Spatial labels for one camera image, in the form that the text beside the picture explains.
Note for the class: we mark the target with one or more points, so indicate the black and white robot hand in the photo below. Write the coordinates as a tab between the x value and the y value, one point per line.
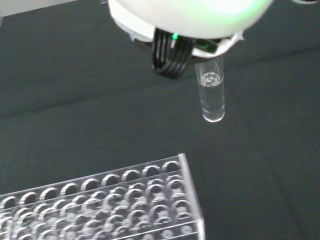
185	17

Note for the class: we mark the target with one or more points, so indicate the clear plastic test tube rack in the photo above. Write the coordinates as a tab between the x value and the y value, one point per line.
105	200

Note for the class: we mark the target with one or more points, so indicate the black bench cloth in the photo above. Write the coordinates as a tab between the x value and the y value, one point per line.
75	100

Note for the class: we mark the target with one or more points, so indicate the pale board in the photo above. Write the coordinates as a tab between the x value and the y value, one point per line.
37	6

